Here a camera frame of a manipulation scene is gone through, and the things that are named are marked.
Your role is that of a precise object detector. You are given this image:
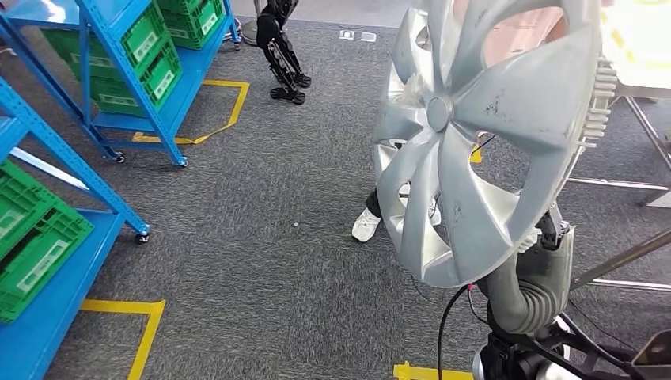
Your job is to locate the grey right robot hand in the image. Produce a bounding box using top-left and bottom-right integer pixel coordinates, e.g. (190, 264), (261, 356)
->
(476, 204), (575, 333)

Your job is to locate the silver wheel hubcap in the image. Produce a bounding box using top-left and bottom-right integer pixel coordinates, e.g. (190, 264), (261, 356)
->
(370, 0), (620, 290)

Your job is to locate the blue metal shelf rack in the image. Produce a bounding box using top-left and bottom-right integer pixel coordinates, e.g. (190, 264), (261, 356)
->
(0, 77), (152, 380)
(0, 0), (243, 168)

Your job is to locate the yellow floor tape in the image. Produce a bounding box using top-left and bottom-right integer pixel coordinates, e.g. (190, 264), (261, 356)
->
(392, 360), (476, 380)
(131, 78), (251, 146)
(79, 298), (167, 380)

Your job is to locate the black humanoid robot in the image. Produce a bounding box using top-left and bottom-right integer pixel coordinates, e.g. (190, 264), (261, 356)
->
(256, 0), (314, 106)

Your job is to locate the grey round stand base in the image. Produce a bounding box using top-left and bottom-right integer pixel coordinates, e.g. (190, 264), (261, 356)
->
(224, 0), (263, 48)

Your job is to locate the green plastic crate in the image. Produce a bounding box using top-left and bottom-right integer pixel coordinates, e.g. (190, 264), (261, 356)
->
(156, 0), (227, 51)
(41, 2), (170, 72)
(0, 201), (97, 325)
(0, 159), (59, 260)
(86, 36), (183, 117)

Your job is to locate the black wrist bracket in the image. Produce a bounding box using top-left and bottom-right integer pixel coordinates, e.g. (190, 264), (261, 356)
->
(480, 312), (646, 380)

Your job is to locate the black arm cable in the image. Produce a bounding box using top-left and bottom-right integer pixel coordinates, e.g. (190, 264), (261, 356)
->
(436, 285), (473, 380)

